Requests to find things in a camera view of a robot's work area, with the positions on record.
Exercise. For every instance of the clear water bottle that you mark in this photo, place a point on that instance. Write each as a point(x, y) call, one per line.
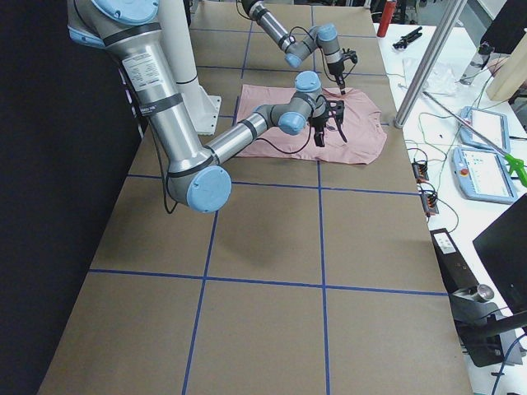
point(477, 63)

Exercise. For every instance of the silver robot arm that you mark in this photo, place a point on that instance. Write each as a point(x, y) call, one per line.
point(150, 39)
point(298, 43)

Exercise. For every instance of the pink Snoopy t-shirt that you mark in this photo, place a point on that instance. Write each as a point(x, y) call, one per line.
point(361, 125)

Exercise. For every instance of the near orange connector board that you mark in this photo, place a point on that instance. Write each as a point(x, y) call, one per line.
point(429, 202)

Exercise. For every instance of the wooden beam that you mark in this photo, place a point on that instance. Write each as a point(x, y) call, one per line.
point(511, 75)

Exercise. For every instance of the far orange connector board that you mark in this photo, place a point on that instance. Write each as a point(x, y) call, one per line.
point(420, 171)

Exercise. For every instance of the blue teach pendant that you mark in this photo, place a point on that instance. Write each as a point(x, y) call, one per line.
point(482, 176)
point(492, 125)

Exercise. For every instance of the silver metal cup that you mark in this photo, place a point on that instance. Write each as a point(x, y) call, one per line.
point(483, 293)

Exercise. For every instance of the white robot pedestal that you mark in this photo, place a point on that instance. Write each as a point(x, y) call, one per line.
point(175, 40)

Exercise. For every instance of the red bottle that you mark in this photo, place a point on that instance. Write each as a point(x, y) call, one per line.
point(386, 17)

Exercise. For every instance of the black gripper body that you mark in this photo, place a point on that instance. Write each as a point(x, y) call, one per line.
point(334, 67)
point(318, 123)

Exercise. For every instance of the black monitor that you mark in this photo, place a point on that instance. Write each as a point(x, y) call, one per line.
point(501, 248)

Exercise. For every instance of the aluminium frame post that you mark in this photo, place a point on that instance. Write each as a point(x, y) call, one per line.
point(432, 52)

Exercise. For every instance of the orange connector board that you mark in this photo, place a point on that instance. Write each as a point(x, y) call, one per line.
point(429, 202)
point(420, 171)

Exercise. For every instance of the green handled grabber stick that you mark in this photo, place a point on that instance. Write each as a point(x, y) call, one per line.
point(515, 165)

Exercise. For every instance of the black box device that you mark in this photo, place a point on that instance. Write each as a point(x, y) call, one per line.
point(455, 272)

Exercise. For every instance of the far blue teach pendant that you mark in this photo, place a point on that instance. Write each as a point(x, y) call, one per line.
point(492, 125)

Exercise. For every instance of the near blue teach pendant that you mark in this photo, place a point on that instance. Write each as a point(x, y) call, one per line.
point(482, 176)

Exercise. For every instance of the black pliers tool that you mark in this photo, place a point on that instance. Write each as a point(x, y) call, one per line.
point(407, 39)

